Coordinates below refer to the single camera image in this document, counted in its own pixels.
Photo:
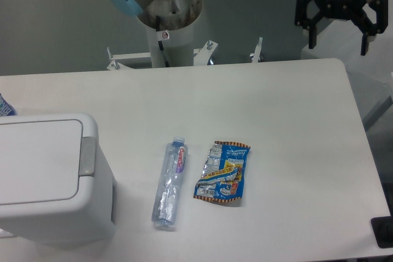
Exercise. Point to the white push-lid trash can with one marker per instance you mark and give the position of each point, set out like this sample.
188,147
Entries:
56,184

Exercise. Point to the blue crumpled snack wrapper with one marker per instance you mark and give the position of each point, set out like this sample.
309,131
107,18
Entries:
222,177

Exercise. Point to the black device at table edge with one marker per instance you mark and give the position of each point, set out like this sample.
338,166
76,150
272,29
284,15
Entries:
382,228

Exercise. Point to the crushed clear plastic bottle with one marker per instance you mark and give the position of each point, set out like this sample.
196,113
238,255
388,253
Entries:
169,186

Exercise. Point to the blue patterned object left edge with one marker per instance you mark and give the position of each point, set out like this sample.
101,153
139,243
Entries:
6,109

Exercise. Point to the white metal mounting frame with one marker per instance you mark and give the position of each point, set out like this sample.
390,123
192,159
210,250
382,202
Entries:
203,56

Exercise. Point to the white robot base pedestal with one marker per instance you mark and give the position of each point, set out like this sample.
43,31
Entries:
171,48

